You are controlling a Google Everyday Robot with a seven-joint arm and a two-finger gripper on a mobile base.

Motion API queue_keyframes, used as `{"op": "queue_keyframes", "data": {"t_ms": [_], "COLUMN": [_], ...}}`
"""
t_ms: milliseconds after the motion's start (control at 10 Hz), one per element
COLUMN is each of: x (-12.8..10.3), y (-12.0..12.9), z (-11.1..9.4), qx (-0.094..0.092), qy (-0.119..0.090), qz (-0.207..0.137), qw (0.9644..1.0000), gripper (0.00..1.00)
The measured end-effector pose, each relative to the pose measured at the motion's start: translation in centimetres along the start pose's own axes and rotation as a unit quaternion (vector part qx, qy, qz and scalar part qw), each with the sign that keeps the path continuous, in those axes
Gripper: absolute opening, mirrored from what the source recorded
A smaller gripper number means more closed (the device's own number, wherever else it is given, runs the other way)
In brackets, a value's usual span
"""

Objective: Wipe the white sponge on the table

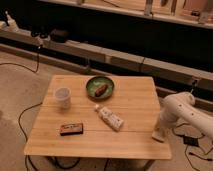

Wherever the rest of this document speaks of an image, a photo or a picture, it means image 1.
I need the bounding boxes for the white bottle on ledge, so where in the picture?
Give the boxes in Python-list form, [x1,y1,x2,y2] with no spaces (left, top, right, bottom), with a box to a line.
[5,12,19,32]

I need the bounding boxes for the black power adapter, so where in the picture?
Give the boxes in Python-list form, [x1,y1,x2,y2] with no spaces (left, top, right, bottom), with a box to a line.
[183,136,199,147]

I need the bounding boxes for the black floor cable left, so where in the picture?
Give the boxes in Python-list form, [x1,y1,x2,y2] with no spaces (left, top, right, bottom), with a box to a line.
[0,46,81,171]

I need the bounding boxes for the brown sausage food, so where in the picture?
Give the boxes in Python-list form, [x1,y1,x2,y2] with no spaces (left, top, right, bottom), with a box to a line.
[95,84,108,97]

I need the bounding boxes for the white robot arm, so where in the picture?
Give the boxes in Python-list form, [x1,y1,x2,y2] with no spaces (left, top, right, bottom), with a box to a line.
[152,92,213,142]

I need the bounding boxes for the green plate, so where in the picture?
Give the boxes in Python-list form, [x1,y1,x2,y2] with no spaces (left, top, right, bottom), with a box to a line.
[86,76,114,100]

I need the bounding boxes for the wooden table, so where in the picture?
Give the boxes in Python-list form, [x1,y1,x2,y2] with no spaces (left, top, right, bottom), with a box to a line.
[23,74,173,171]

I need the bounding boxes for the dark object on ledge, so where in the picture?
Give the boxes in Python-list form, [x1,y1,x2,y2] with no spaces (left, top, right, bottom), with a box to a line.
[50,29,69,43]

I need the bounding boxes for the dark rectangular sponge block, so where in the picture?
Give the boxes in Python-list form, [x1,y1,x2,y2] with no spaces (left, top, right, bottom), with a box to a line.
[60,123,83,136]

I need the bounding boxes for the white tube bottle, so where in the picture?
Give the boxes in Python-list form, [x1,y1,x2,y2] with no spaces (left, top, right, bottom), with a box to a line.
[95,104,124,131]

